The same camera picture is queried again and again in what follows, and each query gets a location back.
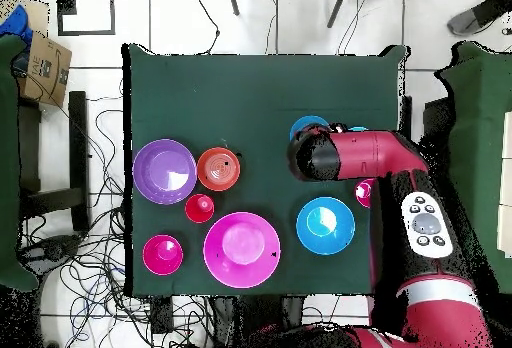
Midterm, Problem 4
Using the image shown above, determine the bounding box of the flat-bottomed blue bowl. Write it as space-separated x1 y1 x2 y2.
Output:
289 114 330 141

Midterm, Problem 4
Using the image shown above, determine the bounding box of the ribbed pink-red cup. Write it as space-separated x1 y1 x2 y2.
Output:
354 178 377 209

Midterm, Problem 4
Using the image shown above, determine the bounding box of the orange bowl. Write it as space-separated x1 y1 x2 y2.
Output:
196 146 242 192

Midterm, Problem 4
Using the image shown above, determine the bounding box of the red cup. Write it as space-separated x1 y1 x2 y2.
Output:
184 193 216 224

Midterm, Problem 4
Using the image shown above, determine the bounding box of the large pink bowl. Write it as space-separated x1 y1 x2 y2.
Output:
202 211 282 289

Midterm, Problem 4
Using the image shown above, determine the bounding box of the dark green table cloth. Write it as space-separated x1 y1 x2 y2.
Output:
121 42 411 297

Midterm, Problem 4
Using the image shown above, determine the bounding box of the deep blue bowl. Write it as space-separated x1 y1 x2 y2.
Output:
295 196 356 256

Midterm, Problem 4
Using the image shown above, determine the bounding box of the wide purple bowl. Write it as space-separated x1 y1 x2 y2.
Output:
132 138 198 206

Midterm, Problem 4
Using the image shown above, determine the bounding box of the small crimson bowl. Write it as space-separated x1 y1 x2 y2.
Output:
142 234 185 277

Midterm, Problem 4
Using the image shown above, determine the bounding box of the black wooden bench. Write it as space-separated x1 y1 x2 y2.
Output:
17 90 91 233

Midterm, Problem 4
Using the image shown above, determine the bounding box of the grey black equipment base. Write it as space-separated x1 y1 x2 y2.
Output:
19 233 83 273

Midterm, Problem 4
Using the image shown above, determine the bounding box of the green cloth covered table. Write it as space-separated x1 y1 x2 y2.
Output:
0 33 39 293
433 41 512 297

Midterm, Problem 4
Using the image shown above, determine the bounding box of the cardboard box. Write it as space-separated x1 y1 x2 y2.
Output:
17 31 73 108

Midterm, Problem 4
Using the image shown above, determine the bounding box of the white box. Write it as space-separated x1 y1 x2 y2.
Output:
496 110 512 259

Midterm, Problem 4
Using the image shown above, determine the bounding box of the person's foot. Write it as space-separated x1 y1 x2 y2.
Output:
446 0 512 37

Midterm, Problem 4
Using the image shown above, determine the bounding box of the blue bag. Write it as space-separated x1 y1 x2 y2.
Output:
0 3 34 45

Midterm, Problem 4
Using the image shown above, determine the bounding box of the black floor cable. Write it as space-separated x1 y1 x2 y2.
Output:
194 0 222 56

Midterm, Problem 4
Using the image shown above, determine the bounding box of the black square floor frame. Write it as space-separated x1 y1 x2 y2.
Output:
56 0 116 37

